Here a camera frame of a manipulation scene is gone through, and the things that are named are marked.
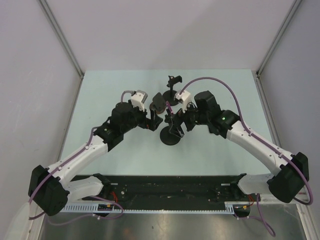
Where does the purple phone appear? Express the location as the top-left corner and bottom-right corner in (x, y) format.
(164, 101), (174, 124)

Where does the grey stand with wooden base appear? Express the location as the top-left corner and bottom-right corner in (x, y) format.
(149, 92), (167, 115)

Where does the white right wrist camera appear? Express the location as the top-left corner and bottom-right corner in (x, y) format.
(174, 90), (192, 113)

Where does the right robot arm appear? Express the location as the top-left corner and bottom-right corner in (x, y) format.
(174, 90), (309, 203)

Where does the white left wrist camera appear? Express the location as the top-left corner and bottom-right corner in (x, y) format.
(130, 90), (148, 112)

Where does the white slotted cable duct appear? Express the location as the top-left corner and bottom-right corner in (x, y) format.
(61, 202), (235, 215)

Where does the aluminium left corner post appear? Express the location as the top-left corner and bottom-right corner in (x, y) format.
(37, 0), (83, 76)

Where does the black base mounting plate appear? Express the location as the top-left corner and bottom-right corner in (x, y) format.
(98, 174), (258, 206)

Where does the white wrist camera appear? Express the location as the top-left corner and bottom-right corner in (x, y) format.
(130, 90), (148, 112)
(174, 90), (192, 113)

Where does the aluminium corner post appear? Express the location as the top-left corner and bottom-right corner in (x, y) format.
(257, 0), (308, 78)
(37, 0), (83, 76)

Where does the black stand of purple phone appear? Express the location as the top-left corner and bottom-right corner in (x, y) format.
(160, 113), (184, 146)

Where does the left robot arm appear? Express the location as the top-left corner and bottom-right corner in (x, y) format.
(28, 99), (166, 216)

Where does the aluminium right corner post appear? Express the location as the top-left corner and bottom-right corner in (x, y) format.
(257, 0), (308, 78)

